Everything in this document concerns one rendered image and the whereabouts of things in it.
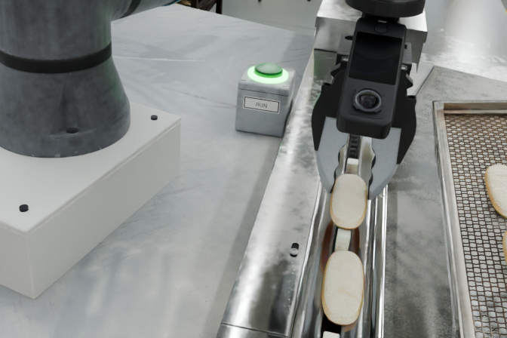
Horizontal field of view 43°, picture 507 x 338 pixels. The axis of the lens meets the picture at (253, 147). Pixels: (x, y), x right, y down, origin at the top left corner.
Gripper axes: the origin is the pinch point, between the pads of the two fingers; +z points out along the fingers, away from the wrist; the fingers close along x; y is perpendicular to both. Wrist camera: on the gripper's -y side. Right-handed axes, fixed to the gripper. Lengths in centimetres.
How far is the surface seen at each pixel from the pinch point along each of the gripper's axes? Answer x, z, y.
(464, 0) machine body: -22, 7, 105
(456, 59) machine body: -17, 7, 62
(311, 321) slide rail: 1.8, 4.1, -15.4
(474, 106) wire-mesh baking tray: -14.4, -1.4, 22.4
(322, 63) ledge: 6.6, 2.7, 39.4
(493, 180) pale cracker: -14.3, -1.6, 3.7
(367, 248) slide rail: -2.6, 4.1, -4.1
